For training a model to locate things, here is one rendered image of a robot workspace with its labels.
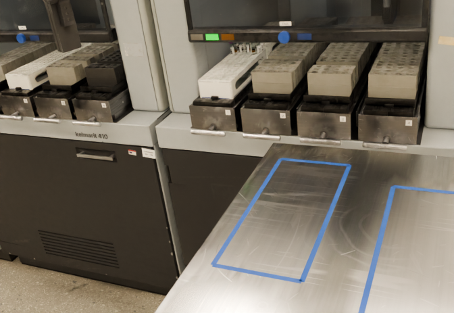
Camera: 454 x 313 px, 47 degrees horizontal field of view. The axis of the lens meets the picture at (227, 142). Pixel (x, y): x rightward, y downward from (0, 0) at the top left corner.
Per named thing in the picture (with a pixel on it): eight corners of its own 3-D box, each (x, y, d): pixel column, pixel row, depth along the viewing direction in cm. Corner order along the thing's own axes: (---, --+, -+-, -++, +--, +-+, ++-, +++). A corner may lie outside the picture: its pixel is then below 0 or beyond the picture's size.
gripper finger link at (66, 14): (61, -14, 70) (72, -14, 68) (70, 23, 72) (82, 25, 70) (51, -12, 69) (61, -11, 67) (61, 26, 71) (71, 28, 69)
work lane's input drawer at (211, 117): (269, 52, 201) (267, 29, 197) (304, 53, 196) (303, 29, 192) (184, 136, 142) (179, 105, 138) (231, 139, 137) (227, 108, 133)
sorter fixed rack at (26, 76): (66, 63, 197) (61, 46, 194) (87, 63, 193) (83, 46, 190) (9, 92, 173) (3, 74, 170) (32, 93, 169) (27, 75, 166)
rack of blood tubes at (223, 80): (238, 65, 169) (236, 47, 166) (267, 66, 165) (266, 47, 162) (199, 101, 145) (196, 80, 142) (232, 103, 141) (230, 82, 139)
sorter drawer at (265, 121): (308, 53, 195) (307, 29, 191) (345, 53, 189) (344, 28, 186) (236, 140, 136) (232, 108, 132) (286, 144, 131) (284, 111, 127)
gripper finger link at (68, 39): (66, -4, 71) (69, -4, 71) (79, 46, 74) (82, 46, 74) (46, 2, 69) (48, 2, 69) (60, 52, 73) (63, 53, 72)
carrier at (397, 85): (417, 96, 127) (418, 73, 124) (416, 99, 125) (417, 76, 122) (368, 94, 131) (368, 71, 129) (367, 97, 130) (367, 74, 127)
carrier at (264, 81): (295, 91, 139) (294, 69, 136) (293, 94, 137) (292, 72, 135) (255, 90, 143) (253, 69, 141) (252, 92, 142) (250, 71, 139)
